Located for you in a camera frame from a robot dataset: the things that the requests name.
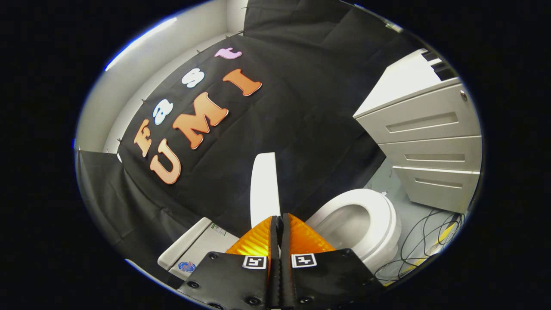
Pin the white toilet bowl with seat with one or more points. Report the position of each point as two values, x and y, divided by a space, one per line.
379 241

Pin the black backdrop cloth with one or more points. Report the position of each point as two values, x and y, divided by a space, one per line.
301 112

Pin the yellow black floor tape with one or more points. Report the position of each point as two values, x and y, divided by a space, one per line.
445 234

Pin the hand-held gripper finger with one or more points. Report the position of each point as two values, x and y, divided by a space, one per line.
274 280
285 280

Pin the dark flat object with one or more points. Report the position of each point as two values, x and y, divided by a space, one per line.
430 56
445 72

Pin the white drawer cabinet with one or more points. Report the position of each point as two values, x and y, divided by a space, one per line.
430 129

